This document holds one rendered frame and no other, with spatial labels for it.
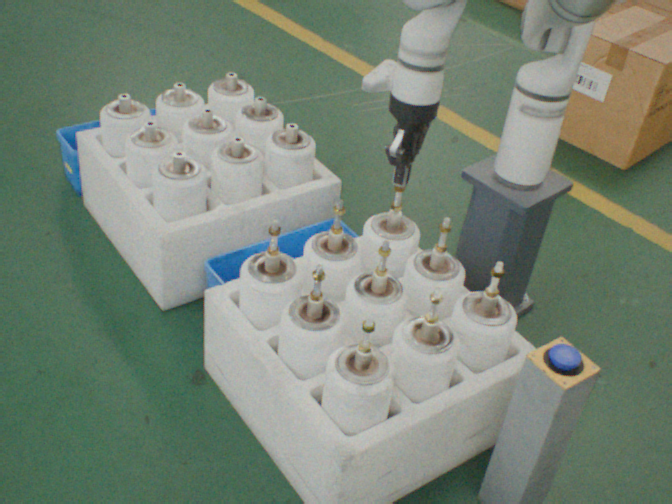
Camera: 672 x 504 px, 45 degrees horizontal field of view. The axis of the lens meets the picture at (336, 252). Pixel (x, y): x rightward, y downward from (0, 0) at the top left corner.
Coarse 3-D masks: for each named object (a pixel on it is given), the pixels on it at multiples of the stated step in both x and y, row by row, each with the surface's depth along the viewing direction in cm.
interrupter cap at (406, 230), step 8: (376, 216) 138; (384, 216) 139; (376, 224) 137; (384, 224) 137; (400, 224) 138; (408, 224) 138; (376, 232) 135; (384, 232) 135; (392, 232) 136; (400, 232) 136; (408, 232) 136; (400, 240) 134
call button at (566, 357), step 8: (560, 344) 106; (552, 352) 105; (560, 352) 105; (568, 352) 105; (576, 352) 106; (552, 360) 105; (560, 360) 104; (568, 360) 104; (576, 360) 104; (560, 368) 105; (568, 368) 104
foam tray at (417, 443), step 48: (240, 336) 124; (240, 384) 129; (288, 384) 116; (480, 384) 120; (288, 432) 119; (336, 432) 110; (384, 432) 111; (432, 432) 118; (480, 432) 128; (288, 480) 124; (336, 480) 110; (384, 480) 117
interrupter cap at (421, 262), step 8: (416, 256) 131; (424, 256) 131; (448, 256) 132; (416, 264) 129; (424, 264) 130; (448, 264) 130; (456, 264) 130; (424, 272) 128; (432, 272) 128; (440, 272) 128; (448, 272) 128; (456, 272) 128; (440, 280) 127
